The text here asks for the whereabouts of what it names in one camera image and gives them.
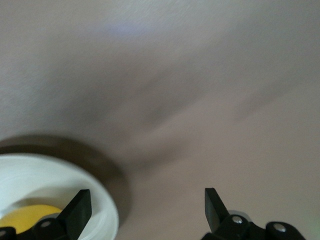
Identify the beige plate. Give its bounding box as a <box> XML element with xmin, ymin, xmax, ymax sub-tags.
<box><xmin>0</xmin><ymin>153</ymin><xmax>120</xmax><ymax>240</ymax></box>

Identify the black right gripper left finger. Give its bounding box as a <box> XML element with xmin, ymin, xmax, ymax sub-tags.
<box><xmin>0</xmin><ymin>189</ymin><xmax>92</xmax><ymax>240</ymax></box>

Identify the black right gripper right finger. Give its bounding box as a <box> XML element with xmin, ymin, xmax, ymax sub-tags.
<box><xmin>200</xmin><ymin>187</ymin><xmax>307</xmax><ymax>240</ymax></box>

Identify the yellow lemon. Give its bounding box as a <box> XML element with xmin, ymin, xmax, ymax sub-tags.
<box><xmin>0</xmin><ymin>204</ymin><xmax>62</xmax><ymax>235</ymax></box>

